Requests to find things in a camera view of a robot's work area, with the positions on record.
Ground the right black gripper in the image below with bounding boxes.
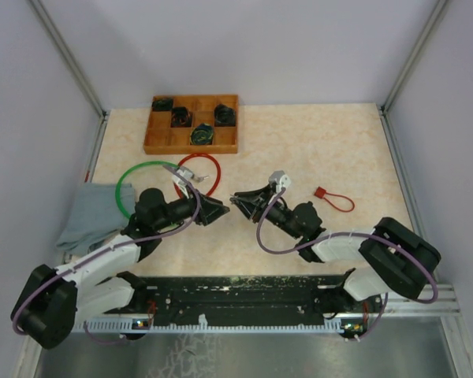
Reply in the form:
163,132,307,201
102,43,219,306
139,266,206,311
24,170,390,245
232,183,302,239

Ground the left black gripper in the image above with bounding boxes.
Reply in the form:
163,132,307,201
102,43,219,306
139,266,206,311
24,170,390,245
154,182,229,231

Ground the red cable lock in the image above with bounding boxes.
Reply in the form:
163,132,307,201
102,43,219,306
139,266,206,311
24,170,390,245
174,154,222,198

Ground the green cable lock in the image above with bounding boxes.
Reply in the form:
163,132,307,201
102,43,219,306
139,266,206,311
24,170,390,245
114,161,178,228

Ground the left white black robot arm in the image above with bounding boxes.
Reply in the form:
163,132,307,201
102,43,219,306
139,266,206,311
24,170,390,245
10,188,229,350

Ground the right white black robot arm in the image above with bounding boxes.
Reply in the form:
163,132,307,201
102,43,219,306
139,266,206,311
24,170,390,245
229,183,441,312

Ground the blue yellow rolled tie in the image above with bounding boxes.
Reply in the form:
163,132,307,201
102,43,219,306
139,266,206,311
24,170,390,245
190,123,214,146

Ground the black dotted rolled tie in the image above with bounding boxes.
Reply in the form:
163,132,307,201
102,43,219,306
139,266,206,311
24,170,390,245
214,104,237,127

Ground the wooden compartment tray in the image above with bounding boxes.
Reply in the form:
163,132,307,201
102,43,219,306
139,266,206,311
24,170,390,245
143,94,240,154

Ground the black orange rolled tie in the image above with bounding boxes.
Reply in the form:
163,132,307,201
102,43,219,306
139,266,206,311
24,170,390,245
170,106,192,128

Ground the folded blue jeans cloth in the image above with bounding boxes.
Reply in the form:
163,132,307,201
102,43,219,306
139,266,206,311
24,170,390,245
56,183,128,255

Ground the dark green rolled tie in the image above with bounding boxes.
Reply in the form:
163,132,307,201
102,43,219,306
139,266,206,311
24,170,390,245
151,97,173,112

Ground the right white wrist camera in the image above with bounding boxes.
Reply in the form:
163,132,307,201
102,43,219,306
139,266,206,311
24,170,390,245
268,170,292,194

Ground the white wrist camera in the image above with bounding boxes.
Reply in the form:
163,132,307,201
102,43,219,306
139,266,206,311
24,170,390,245
172,166,194,198
268,170,292,194

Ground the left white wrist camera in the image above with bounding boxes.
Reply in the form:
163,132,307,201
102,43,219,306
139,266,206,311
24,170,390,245
172,166,194,198

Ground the thin red wire padlock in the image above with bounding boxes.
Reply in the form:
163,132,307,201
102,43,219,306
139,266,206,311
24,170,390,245
314,187,356,213

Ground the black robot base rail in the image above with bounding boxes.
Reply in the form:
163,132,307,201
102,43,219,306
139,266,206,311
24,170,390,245
73,275,383,338

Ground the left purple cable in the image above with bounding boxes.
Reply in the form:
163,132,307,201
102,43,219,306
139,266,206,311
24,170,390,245
13,165,201,347

